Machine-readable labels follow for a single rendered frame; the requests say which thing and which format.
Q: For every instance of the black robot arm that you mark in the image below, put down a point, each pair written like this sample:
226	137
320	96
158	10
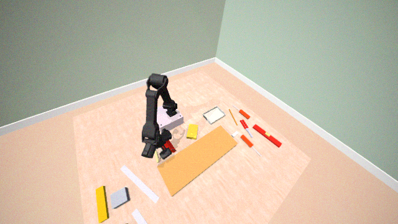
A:
151	128

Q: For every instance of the orange panel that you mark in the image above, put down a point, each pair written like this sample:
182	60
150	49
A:
185	166

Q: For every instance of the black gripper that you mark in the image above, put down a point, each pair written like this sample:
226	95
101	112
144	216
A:
166	152

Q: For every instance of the orange-handled awl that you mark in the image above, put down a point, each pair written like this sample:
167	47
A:
244	114
247	141

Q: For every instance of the red spirit level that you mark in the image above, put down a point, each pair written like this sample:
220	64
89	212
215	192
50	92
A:
267	136

